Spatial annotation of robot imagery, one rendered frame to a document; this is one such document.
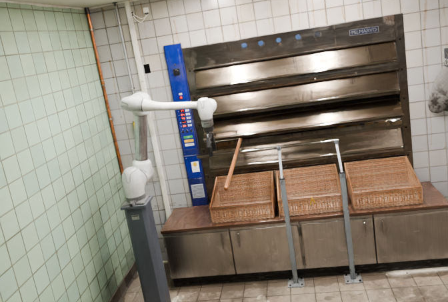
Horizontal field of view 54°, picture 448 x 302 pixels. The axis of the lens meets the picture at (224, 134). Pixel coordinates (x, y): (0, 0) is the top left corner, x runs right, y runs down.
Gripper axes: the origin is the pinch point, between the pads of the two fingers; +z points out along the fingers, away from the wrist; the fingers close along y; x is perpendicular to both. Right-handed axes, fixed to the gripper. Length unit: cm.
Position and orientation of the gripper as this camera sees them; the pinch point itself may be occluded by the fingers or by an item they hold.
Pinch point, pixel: (213, 152)
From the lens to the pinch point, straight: 333.1
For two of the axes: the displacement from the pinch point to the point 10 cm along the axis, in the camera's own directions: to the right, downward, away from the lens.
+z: 1.7, 9.6, 2.3
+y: -1.5, 2.6, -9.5
